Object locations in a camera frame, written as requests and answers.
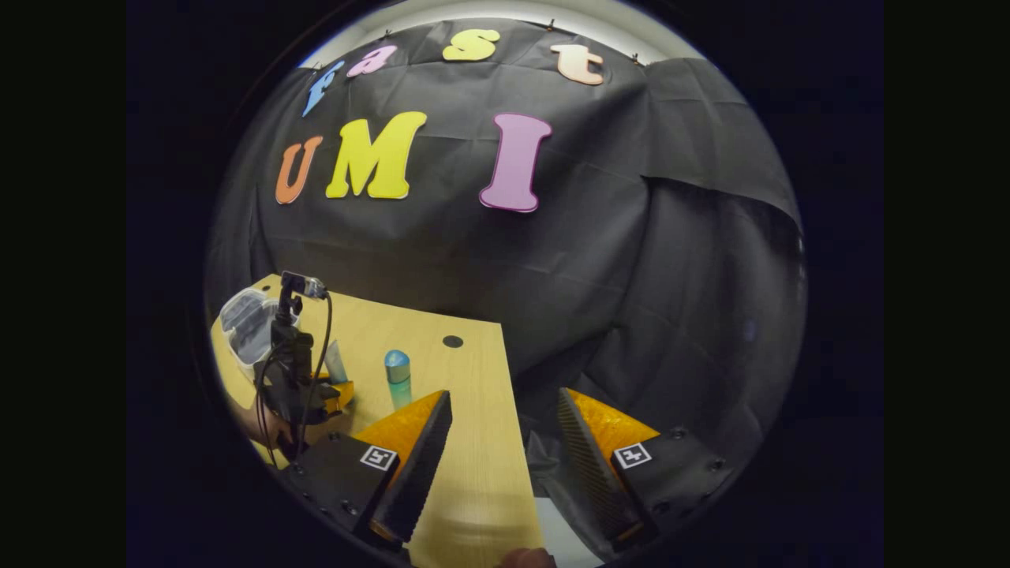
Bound white suitcase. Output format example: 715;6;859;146
219;287;301;383

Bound person's white clothing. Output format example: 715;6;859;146
535;497;604;568

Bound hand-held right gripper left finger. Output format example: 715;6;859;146
280;389;455;553

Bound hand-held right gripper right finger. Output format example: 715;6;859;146
556;387;731;553

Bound teal spray bottle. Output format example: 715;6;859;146
384;349;413;411

